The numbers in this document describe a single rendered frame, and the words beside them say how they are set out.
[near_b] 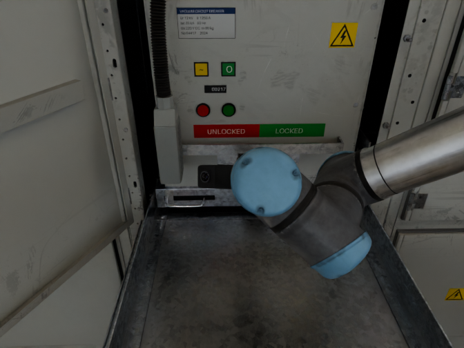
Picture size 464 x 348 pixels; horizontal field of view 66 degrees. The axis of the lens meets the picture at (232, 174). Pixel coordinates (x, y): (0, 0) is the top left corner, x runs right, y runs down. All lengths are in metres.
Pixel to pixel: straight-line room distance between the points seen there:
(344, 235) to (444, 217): 0.63
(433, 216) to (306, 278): 0.42
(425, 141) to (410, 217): 0.52
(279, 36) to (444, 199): 0.59
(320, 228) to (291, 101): 0.44
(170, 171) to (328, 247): 0.43
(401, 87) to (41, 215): 0.80
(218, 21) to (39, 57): 0.35
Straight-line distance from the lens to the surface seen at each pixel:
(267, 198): 0.47
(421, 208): 1.06
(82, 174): 0.86
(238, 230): 0.94
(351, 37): 0.86
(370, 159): 0.59
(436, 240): 1.16
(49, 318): 1.35
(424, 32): 0.87
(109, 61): 0.82
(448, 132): 0.56
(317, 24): 0.83
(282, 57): 0.83
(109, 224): 0.98
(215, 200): 0.97
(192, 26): 0.81
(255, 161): 0.47
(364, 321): 0.80
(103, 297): 1.21
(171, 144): 0.78
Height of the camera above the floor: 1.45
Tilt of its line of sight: 32 degrees down
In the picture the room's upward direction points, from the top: straight up
